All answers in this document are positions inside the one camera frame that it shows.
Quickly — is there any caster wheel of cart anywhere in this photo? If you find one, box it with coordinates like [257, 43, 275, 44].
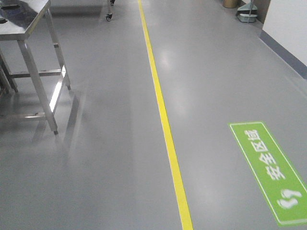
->
[106, 0, 115, 22]

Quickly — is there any grey dustpan and broom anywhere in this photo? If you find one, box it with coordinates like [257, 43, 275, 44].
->
[236, 0, 258, 23]

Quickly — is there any stainless steel work table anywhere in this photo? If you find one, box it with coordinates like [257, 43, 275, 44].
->
[0, 0, 71, 135]

